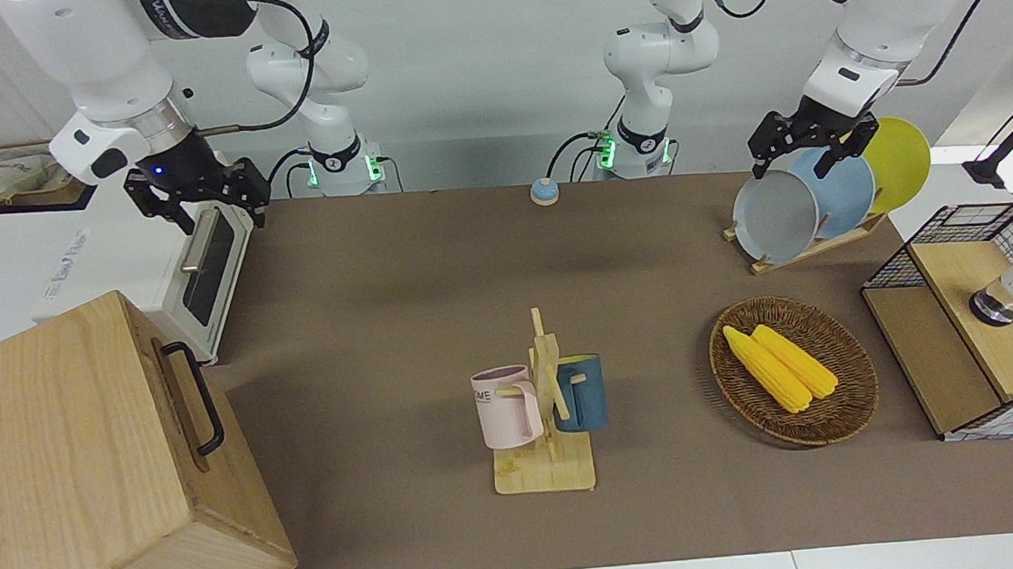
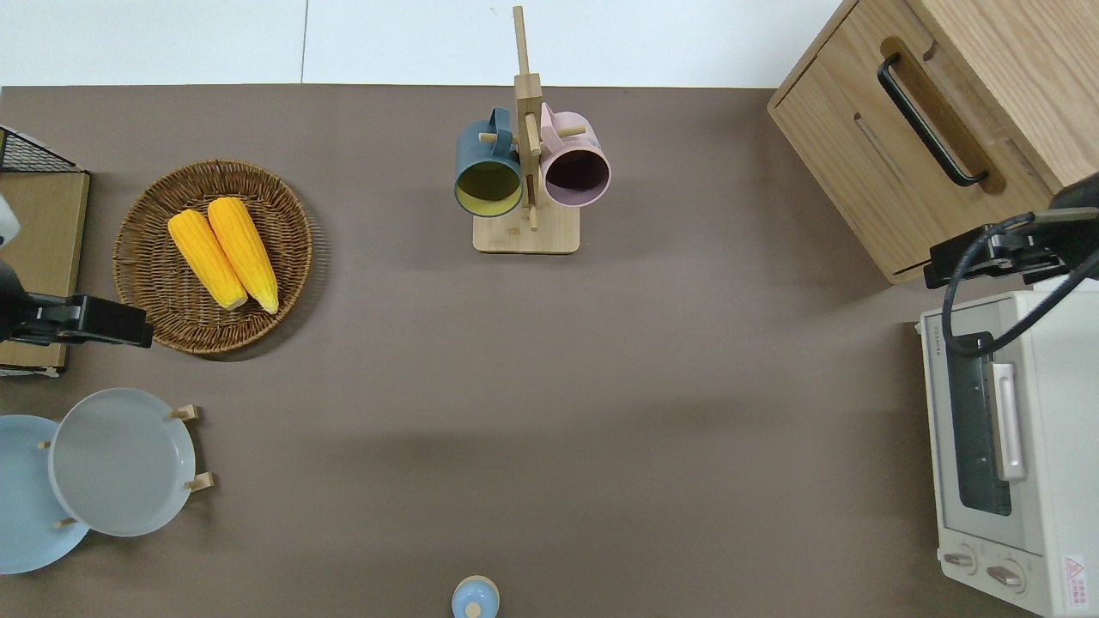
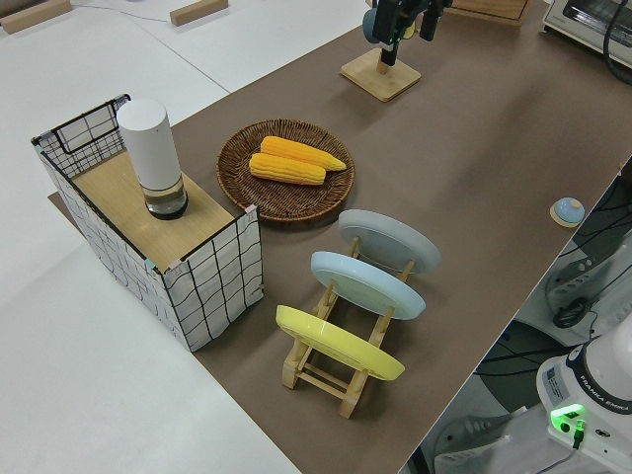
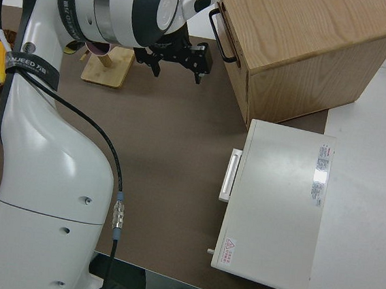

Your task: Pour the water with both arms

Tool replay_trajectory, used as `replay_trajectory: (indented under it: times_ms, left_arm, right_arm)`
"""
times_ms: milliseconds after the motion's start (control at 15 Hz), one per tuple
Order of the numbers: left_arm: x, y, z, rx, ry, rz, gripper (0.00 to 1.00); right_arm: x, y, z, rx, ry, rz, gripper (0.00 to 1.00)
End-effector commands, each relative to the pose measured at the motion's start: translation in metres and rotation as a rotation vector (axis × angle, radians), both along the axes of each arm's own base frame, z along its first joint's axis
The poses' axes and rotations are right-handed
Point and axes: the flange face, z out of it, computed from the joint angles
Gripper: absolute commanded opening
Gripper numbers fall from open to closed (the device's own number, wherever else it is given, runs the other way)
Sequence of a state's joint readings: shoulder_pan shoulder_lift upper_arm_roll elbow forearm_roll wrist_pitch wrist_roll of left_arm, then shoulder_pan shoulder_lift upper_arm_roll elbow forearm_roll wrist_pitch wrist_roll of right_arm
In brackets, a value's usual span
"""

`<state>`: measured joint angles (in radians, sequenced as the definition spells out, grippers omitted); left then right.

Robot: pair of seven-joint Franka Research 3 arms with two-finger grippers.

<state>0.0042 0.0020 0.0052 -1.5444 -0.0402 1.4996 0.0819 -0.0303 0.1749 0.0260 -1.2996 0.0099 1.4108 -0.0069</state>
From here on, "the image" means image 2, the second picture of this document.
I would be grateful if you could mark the brown table mat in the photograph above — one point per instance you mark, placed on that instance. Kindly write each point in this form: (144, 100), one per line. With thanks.
(601, 386)

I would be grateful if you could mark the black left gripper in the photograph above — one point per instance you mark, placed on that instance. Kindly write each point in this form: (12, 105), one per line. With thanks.
(51, 319)

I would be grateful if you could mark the pink mug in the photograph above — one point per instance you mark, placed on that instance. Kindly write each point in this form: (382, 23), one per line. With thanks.
(577, 172)

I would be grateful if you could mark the wooden cabinet box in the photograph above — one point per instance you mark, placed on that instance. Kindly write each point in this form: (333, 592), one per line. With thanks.
(850, 120)

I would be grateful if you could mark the round wicker basket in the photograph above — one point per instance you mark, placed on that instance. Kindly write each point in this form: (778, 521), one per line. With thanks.
(154, 283)

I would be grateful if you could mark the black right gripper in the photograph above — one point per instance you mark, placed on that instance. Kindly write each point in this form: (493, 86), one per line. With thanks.
(1026, 256)

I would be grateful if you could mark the wooden plate rack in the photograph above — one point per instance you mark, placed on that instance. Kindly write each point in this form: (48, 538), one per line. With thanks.
(191, 413)

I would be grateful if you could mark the grey plate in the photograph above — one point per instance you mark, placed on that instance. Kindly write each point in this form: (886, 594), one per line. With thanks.
(120, 463)

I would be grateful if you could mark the oven control knob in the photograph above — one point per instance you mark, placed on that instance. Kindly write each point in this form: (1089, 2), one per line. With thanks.
(1004, 575)
(960, 560)

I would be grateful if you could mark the wooden mug rack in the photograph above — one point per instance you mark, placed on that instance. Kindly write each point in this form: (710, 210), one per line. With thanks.
(525, 232)

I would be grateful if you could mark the light blue plate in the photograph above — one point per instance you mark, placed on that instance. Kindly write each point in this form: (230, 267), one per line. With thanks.
(21, 515)

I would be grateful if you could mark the dark blue mug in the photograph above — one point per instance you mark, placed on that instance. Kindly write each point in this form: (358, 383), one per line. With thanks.
(489, 184)

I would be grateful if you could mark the yellow corn cob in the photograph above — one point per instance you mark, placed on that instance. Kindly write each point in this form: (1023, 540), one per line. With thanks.
(245, 253)
(206, 257)

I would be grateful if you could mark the white toaster oven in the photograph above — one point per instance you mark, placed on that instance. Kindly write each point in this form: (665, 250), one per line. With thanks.
(1065, 412)

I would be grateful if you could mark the blue dome bell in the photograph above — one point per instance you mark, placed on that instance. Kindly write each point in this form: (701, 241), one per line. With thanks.
(475, 598)

